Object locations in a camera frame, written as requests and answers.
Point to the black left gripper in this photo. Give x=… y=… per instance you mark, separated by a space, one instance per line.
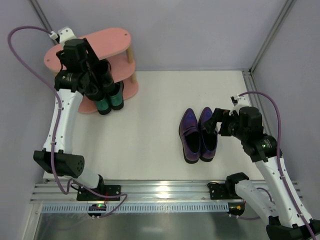
x=100 y=81

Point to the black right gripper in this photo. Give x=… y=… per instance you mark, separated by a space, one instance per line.
x=222 y=121

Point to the purple loafer shoe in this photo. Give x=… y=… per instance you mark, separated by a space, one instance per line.
x=208 y=141
x=189 y=135

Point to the black patent loafer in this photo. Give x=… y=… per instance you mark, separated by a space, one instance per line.
x=103 y=73
x=88 y=86

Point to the green loafer shoe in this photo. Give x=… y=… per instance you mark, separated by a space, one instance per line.
x=103 y=106
x=116 y=97

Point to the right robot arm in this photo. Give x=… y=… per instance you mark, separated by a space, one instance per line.
x=285 y=216

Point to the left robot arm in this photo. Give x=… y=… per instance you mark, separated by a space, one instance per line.
x=56 y=156

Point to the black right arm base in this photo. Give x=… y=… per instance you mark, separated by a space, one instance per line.
x=218 y=191

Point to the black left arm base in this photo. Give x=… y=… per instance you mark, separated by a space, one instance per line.
x=106 y=190

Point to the pink three-tier shoe shelf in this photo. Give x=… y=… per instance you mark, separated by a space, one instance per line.
x=113 y=44

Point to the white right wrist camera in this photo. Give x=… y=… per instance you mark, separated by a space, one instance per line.
x=238 y=103

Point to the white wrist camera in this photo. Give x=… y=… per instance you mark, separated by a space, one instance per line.
x=63 y=35
x=238 y=103

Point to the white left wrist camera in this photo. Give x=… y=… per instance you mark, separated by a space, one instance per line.
x=63 y=35

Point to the aluminium right side rail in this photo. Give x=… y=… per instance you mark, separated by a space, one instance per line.
x=255 y=97

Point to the aluminium rail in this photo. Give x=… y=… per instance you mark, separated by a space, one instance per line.
x=255 y=97
x=150 y=191

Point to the aluminium left corner post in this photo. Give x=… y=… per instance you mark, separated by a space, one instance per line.
x=40 y=14

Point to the aluminium corner post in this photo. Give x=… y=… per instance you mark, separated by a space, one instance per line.
x=40 y=14
x=279 y=21

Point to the slotted grey cable duct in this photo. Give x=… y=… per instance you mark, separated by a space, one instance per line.
x=130 y=207

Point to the aluminium front rail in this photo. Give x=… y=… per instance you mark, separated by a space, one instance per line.
x=150 y=191

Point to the aluminium right corner post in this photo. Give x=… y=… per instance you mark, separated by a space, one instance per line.
x=279 y=21

